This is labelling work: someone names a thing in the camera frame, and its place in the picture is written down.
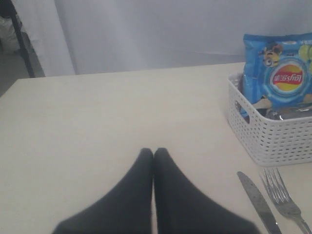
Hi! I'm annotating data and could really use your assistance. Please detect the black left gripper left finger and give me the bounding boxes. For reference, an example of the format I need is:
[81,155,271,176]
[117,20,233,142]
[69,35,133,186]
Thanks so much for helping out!
[53,148,154,234]

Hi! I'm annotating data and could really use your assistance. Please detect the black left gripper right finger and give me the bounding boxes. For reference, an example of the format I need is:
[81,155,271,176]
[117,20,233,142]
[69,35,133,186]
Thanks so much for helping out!
[154,148,259,234]

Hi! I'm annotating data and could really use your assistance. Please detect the silver table knife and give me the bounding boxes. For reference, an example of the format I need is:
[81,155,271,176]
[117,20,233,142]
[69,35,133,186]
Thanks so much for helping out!
[237,171,282,234]

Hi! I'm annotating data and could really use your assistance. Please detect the silver metal fork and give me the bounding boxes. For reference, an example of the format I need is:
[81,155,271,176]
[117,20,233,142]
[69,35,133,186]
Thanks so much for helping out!
[261,167,312,234]

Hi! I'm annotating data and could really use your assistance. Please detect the blue potato chips bag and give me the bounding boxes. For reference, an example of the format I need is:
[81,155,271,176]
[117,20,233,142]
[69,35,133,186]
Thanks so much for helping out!
[242,33,312,109]

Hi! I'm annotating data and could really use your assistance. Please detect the silver foil packet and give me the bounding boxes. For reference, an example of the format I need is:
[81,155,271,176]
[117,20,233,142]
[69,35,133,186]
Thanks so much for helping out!
[265,106,312,120]

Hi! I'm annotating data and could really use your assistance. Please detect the white perforated plastic basket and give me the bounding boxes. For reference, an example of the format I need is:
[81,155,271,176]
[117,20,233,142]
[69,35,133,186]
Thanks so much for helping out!
[228,73,312,167]

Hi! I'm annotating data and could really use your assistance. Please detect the white curtain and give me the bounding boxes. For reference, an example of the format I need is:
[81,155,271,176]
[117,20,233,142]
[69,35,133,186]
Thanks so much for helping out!
[13,0,312,77]

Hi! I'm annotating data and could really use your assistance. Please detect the black metal frame post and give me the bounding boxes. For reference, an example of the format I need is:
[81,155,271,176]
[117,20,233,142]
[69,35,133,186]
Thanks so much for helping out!
[6,0,35,78]

